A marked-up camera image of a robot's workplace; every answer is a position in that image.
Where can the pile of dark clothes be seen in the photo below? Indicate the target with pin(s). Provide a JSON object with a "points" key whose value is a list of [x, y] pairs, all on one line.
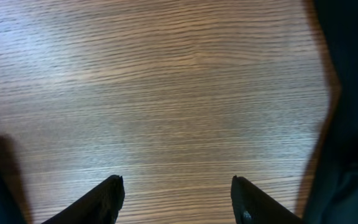
{"points": [[334, 194]]}

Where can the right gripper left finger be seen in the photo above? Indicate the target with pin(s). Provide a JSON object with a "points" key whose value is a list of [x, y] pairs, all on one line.
{"points": [[101, 205]]}

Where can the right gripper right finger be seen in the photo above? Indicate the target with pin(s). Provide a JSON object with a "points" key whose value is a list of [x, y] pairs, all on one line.
{"points": [[252, 205]]}

